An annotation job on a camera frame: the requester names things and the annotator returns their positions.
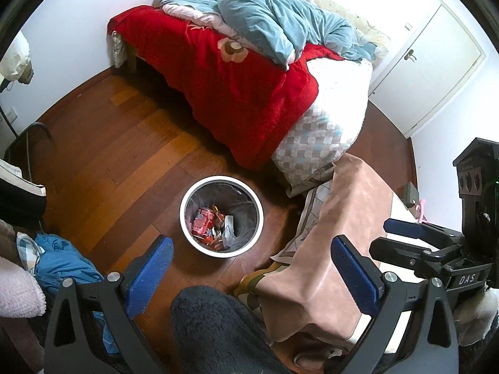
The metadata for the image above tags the black cable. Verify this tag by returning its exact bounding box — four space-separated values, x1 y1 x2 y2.
0 81 19 135

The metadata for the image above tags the plaid cloth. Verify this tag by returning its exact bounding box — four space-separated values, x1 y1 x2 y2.
17 232 42 270

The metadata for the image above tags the wooden bed frame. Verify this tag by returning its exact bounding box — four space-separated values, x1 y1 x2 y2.
125 43 138 74

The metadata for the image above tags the small grey box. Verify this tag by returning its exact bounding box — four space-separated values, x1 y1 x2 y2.
403 182 420 207

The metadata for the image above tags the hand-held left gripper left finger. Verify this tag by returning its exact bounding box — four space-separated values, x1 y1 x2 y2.
45 235 174 374

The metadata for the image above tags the white round trash bin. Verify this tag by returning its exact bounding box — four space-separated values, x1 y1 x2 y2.
179 176 264 258

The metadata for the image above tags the blue cloth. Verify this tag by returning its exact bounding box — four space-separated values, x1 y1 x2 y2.
33 232 121 356

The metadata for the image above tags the black white garment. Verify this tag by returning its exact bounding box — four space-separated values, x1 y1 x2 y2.
0 159 48 235

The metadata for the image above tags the black chair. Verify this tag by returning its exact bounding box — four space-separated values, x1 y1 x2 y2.
4 122 54 188

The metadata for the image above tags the white door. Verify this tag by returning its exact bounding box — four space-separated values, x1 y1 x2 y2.
368 2 486 139

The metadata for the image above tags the white plastic bag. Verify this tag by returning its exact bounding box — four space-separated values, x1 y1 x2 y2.
0 31 36 85

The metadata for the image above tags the beige slipper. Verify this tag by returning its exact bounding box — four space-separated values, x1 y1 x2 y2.
292 348 344 372

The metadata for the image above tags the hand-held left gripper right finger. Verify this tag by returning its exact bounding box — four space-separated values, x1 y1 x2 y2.
331 235 461 374

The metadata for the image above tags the orange snack bag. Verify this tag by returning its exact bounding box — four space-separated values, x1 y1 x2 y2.
211 204 229 228

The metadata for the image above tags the grey plastic wrapper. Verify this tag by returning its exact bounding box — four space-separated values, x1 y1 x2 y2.
221 214 238 250

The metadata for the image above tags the light blue duvet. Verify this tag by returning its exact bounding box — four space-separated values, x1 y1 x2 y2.
158 0 377 71

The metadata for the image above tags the tan table cover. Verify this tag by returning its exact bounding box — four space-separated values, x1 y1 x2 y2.
257 152 394 353

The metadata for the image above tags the cream pillow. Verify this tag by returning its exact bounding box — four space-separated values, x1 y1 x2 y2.
279 0 390 53

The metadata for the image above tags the red fleece blanket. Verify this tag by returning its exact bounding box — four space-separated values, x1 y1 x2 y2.
107 5 320 171

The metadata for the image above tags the dark grey fuzzy cloth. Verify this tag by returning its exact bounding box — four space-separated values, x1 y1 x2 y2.
170 285 290 374

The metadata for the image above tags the red snack packet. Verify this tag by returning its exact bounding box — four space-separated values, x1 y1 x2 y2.
191 207 217 239

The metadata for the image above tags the pink towel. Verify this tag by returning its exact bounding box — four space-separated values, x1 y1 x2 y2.
0 256 46 319

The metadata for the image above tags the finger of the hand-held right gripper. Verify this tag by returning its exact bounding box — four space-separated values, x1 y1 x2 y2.
383 219 466 250
369 237 464 277

